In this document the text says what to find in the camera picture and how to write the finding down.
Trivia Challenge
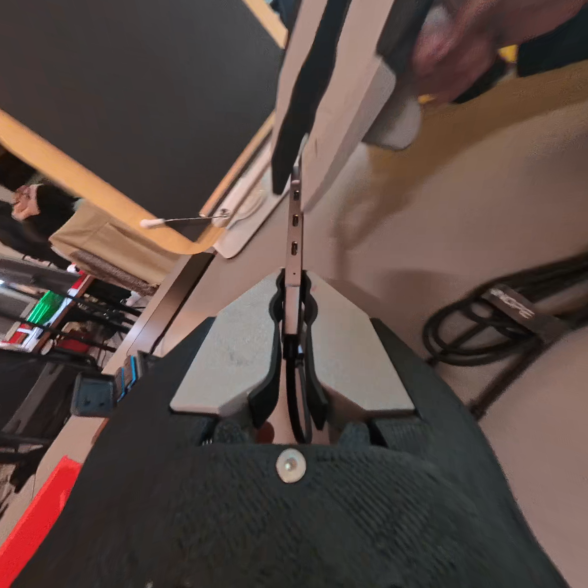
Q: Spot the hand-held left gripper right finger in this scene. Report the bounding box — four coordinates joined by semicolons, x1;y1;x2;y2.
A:
301;270;417;431

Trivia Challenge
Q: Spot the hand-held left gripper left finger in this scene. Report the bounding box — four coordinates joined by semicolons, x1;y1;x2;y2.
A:
169;270;283;429

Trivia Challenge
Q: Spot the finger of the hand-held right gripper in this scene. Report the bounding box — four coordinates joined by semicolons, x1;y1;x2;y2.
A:
301;0;422;213
270;0;353;194

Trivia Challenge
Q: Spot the grey usb hub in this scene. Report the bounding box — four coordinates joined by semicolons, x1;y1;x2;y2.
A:
281;133;309;338

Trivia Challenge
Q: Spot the black cable bundle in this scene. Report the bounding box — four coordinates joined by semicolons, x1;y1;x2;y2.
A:
423;257;588;419

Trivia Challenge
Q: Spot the person's right forearm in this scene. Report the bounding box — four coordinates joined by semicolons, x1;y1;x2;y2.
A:
496;0;588;78

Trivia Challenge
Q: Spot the person's right hand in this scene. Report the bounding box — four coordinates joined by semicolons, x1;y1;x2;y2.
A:
411;0;524;104

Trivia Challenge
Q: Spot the dark battery charger case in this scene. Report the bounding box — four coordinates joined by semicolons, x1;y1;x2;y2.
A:
71;351;159;419

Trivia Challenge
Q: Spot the brown patterned cloth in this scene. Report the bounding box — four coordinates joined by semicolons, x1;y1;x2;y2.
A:
73;250;159;297

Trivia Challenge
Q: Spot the white-tipped metal stylus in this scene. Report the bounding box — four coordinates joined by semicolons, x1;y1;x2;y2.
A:
140;209;230;230

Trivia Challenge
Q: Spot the beige cloth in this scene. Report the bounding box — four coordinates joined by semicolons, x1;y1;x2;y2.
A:
48;202;184;285

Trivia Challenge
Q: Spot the wood-framed black board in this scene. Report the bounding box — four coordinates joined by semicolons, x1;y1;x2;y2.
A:
0;0;288;255

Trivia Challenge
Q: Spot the green box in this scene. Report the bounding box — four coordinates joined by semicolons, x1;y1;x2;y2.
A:
25;289;67;327

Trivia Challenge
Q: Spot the red plastic bin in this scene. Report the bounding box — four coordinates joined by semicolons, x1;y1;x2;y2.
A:
0;455;83;588

